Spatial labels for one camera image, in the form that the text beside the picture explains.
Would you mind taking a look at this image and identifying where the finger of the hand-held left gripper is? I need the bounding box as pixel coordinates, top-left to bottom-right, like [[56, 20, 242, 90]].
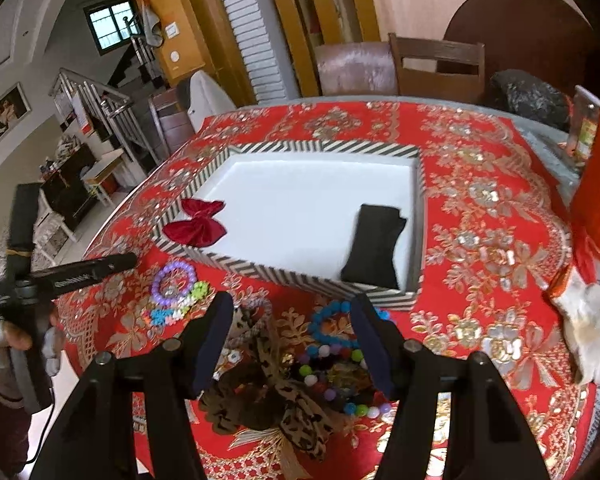
[[30, 253, 138, 301]]

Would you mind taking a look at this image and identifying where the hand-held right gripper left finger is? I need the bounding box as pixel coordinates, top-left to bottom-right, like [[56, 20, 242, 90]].
[[30, 291, 236, 480]]

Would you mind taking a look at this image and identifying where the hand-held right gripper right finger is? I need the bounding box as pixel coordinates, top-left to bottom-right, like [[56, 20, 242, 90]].
[[349, 292, 551, 480]]

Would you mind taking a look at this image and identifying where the braided hair tie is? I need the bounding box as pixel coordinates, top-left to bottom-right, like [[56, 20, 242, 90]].
[[220, 297, 276, 361]]

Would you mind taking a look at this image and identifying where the rainbow plastic charm bracelet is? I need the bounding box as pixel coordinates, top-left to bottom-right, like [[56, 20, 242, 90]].
[[142, 282, 211, 328]]

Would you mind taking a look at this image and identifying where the blue bead bracelet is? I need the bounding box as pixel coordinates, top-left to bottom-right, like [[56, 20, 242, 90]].
[[307, 300, 392, 348]]

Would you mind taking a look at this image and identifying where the multicolour bead bracelet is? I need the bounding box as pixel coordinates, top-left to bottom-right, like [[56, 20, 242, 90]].
[[292, 342, 396, 418]]

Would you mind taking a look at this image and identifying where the brown leopard bow scrunchie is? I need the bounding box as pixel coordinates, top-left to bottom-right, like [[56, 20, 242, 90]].
[[197, 305, 348, 463]]

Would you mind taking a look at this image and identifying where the striped white tray box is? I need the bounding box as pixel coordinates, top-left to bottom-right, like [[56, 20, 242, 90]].
[[152, 141, 427, 312]]

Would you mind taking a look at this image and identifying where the person's left forearm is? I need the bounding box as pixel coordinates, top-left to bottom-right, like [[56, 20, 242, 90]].
[[0, 370, 33, 478]]

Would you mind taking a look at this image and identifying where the person's left hand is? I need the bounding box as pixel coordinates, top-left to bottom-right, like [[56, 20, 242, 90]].
[[0, 306, 67, 402]]

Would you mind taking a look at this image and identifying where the dark low cabinet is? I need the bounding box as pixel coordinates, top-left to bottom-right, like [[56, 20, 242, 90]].
[[40, 145, 98, 216]]

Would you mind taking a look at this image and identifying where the small white table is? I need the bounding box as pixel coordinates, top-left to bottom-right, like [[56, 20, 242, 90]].
[[80, 152, 126, 206]]

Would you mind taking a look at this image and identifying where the red velvet bow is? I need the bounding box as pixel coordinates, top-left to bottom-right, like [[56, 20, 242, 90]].
[[162, 198, 228, 247]]

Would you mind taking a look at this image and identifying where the red embroidered tablecloth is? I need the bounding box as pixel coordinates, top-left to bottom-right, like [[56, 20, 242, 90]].
[[57, 100, 598, 480]]

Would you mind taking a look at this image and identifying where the metal stair railing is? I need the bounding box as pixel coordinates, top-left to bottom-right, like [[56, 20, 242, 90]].
[[50, 67, 161, 171]]

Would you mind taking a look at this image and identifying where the white fuzzy cloth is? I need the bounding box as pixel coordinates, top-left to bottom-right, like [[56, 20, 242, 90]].
[[555, 280, 600, 386]]

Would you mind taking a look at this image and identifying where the grey hanging cloth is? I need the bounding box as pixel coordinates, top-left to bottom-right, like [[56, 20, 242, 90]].
[[140, 0, 163, 47]]

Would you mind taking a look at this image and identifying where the wooden slat chair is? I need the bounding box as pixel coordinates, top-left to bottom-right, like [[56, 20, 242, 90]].
[[389, 32, 486, 106]]

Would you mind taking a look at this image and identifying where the white slatted shutter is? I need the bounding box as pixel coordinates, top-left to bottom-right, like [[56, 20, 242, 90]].
[[212, 0, 287, 103]]

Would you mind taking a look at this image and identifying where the brown upholstered chair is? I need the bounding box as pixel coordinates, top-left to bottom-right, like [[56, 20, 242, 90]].
[[314, 41, 398, 97]]

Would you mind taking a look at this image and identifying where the black plastic bag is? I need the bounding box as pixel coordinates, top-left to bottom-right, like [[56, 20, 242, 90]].
[[487, 69, 571, 133]]

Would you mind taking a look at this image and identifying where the clear plastic bottle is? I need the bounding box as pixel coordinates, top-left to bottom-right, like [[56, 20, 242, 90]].
[[565, 85, 600, 161]]

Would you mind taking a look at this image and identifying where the dark brown round board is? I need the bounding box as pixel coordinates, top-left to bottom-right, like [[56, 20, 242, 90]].
[[442, 0, 600, 111]]

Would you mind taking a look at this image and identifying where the purple bead bracelet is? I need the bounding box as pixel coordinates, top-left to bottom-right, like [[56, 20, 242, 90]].
[[151, 261, 199, 306]]

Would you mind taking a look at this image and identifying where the framed wall picture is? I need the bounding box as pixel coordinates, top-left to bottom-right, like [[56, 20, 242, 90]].
[[0, 82, 31, 146]]

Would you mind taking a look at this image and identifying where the green frame window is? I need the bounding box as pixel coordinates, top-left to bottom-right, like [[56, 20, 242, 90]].
[[83, 1, 138, 51]]

